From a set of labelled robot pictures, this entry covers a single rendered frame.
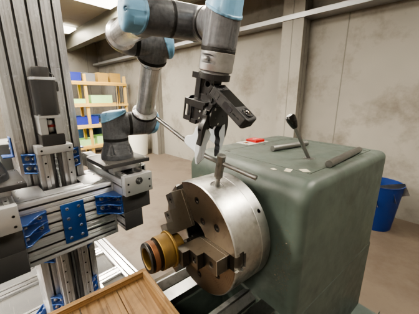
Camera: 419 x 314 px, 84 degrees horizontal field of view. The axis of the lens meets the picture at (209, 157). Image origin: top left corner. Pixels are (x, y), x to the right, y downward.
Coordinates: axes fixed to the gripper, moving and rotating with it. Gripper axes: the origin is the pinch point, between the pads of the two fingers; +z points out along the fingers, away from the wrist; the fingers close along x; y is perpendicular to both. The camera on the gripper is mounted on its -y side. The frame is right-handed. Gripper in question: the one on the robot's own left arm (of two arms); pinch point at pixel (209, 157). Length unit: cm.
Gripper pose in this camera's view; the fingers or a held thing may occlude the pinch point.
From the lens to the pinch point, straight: 59.3
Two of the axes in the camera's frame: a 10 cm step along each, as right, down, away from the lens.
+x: -5.9, 2.6, -7.6
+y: -7.9, -3.6, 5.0
